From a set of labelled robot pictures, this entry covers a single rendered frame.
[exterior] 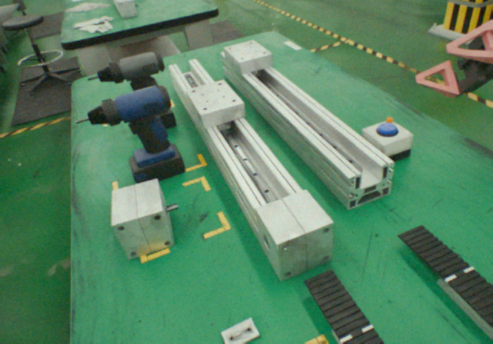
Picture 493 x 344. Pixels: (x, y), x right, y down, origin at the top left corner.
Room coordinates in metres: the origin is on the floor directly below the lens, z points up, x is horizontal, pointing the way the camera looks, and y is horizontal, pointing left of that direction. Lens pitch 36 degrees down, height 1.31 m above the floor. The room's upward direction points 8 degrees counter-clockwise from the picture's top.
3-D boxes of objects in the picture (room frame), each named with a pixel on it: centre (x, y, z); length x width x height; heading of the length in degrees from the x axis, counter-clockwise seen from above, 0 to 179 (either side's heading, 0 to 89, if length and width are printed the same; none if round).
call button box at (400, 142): (0.67, -0.31, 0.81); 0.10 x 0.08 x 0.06; 106
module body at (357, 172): (0.90, -0.12, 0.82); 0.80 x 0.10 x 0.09; 16
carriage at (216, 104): (0.85, 0.06, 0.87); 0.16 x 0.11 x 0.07; 16
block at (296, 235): (0.43, -0.07, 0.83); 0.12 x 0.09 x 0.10; 106
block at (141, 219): (0.52, 0.21, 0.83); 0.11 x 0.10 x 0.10; 102
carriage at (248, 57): (1.14, -0.05, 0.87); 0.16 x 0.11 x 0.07; 16
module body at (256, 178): (0.85, 0.06, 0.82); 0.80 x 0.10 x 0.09; 16
